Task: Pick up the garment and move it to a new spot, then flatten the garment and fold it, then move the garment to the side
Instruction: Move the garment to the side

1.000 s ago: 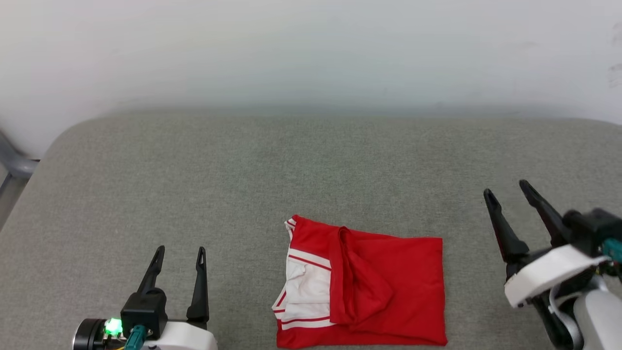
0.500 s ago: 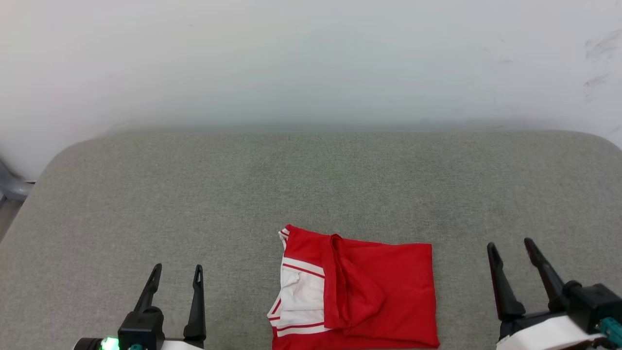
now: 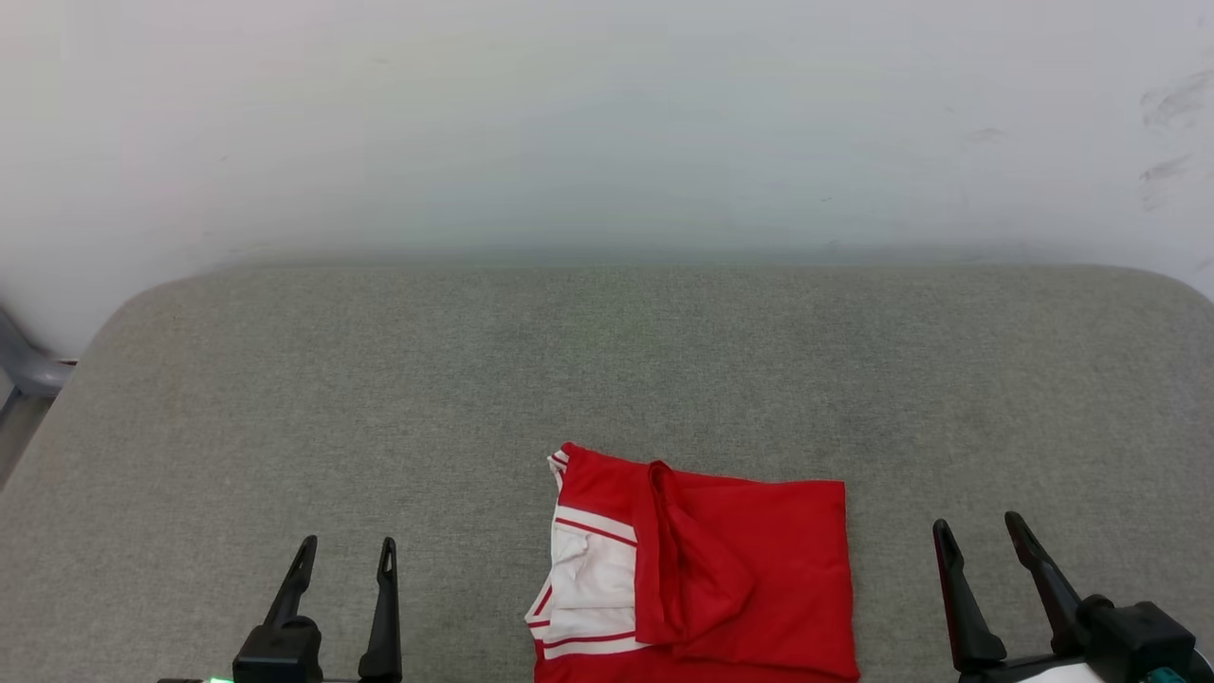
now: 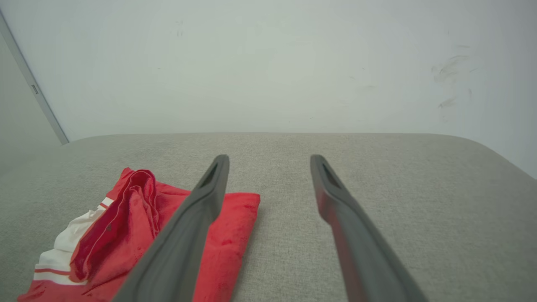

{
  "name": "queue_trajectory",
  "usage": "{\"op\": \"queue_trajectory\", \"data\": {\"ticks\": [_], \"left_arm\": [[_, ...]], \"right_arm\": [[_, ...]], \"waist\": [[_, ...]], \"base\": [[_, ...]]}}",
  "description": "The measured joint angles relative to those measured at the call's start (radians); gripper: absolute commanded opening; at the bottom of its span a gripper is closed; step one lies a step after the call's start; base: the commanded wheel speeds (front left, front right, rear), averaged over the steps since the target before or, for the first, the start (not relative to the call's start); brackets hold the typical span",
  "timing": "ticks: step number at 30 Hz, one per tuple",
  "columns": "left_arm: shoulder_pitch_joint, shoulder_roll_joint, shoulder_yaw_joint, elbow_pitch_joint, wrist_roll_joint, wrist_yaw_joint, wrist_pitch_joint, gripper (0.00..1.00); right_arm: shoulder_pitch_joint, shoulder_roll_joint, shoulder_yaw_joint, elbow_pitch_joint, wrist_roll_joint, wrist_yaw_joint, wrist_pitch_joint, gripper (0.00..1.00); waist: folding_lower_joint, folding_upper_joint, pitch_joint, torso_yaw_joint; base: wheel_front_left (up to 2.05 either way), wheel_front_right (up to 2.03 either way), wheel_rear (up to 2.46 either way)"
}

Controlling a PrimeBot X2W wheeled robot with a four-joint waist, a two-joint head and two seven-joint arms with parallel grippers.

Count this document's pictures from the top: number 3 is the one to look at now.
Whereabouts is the red and white garment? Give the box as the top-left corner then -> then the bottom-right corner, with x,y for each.
524,442 -> 862,683

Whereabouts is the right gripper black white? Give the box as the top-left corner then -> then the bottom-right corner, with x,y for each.
931,511 -> 1214,683

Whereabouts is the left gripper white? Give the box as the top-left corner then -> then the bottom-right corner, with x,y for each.
159,535 -> 403,683

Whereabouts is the grey fabric sofa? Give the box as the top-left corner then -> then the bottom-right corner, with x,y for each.
0,264 -> 1214,683

